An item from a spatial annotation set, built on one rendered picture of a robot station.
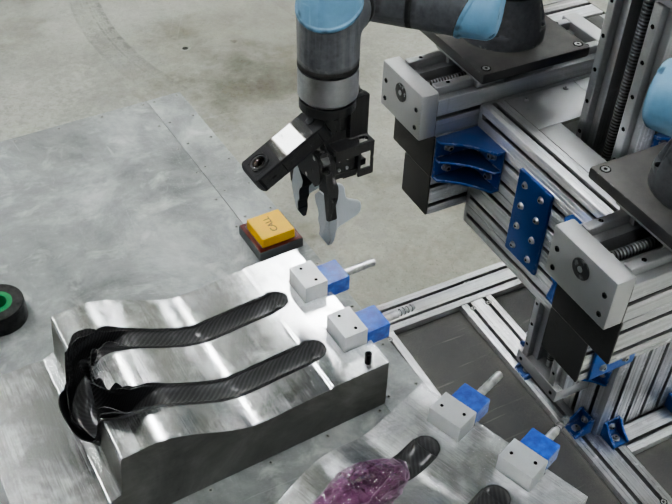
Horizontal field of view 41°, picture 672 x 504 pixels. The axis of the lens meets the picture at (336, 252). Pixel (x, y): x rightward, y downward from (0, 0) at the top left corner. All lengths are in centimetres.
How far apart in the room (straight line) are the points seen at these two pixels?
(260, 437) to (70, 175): 72
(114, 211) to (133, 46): 215
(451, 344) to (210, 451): 112
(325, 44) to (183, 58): 259
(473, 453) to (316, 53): 54
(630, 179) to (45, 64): 271
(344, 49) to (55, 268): 68
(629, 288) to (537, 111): 47
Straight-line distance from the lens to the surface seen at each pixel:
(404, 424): 121
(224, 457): 119
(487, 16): 110
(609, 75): 155
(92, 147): 178
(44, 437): 123
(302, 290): 129
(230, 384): 121
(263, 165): 111
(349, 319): 124
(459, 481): 117
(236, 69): 353
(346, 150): 114
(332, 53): 105
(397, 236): 276
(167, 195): 164
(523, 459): 117
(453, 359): 215
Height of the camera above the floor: 182
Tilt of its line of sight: 42 degrees down
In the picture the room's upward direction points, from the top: 2 degrees clockwise
